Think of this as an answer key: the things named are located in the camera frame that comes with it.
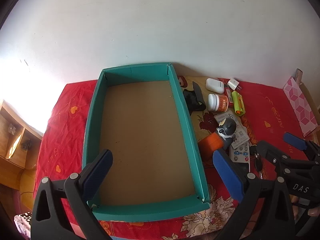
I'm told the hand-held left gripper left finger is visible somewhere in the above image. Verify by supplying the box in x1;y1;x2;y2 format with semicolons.
30;149;113;240

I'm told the red printed blanket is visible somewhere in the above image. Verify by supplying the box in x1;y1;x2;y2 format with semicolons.
35;76;320;240

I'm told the black car key with ring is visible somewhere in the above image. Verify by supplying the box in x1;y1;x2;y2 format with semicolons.
251;145;263;179

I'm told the wooden nightstand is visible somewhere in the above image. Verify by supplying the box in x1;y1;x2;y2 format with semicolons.
0;99;43;195

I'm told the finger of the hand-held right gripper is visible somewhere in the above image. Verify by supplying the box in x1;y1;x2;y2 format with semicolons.
257;141;320;179
283;132;320;165

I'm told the green orange utility knife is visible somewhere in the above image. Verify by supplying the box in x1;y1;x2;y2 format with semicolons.
231;91;245;116

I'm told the white earbuds case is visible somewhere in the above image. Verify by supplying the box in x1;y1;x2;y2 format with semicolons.
205;78;225;94

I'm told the white remote control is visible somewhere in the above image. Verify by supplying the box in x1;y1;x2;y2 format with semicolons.
229;140;251;172

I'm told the pink patterned box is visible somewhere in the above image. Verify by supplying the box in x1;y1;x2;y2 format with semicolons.
282;77;318;137

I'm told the person's right hand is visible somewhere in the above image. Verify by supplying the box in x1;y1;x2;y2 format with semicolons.
291;195;320;221

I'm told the white charger plug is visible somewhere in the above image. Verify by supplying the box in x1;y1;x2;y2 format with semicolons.
227;78;242;91

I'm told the polka dot cloth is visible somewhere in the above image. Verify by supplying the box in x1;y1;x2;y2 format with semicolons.
14;211;34;240

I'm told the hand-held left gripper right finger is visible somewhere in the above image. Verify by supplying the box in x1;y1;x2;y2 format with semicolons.
212;149;297;240

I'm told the teal cardboard box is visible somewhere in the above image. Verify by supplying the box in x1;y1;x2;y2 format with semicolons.
82;62;210;222

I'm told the orange toy with grey figurine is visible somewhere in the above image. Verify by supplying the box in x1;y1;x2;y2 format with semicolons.
198;118;237;162

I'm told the white lidded pill bottle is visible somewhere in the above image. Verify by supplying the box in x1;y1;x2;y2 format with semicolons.
207;94;229;113

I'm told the printed plastic card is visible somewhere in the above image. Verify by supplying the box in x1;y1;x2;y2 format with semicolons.
231;126;250;148
214;112;242;128

